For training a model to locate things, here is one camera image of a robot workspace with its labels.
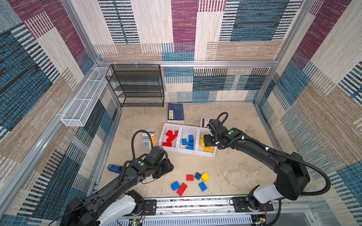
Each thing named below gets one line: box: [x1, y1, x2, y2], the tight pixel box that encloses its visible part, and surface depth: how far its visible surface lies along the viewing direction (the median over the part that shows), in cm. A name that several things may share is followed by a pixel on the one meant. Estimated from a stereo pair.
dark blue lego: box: [194, 172, 202, 181], surface depth 85 cm
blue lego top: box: [181, 138, 188, 146], surface depth 98 cm
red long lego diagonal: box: [165, 134, 176, 143], surface depth 99 cm
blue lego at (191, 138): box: [188, 134, 194, 143], surface depth 99 cm
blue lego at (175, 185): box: [170, 180, 181, 192], surface depth 81 cm
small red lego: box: [186, 174, 194, 182], surface depth 85 cm
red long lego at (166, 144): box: [161, 142, 173, 147], surface depth 96 cm
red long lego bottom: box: [176, 182, 188, 197], surface depth 79 cm
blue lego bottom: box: [198, 181, 208, 192], surface depth 81 cm
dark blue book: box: [167, 103, 185, 122], surface depth 117 cm
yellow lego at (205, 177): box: [200, 171, 211, 183], surface depth 83 cm
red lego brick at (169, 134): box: [165, 129, 175, 139], surface depth 101 cm
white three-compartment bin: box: [159, 122, 218, 158], surface depth 97 cm
